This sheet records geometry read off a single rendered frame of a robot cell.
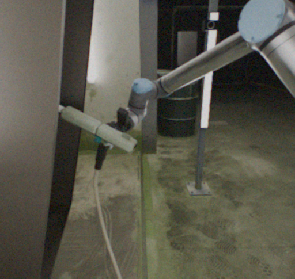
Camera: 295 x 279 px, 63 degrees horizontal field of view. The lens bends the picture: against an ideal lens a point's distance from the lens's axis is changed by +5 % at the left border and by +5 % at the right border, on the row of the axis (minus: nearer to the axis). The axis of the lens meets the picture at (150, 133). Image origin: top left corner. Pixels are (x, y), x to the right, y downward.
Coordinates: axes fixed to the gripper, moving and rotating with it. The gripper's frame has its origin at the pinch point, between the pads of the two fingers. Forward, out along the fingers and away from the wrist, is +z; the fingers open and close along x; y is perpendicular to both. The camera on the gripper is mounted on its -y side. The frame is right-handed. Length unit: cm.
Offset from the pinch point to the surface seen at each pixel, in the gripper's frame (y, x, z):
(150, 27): -8, 53, -181
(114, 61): 34, 73, -161
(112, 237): 89, -16, -23
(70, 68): -12.5, 28.4, -15.8
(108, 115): 91, 58, -148
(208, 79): -5, -24, -114
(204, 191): 82, -67, -100
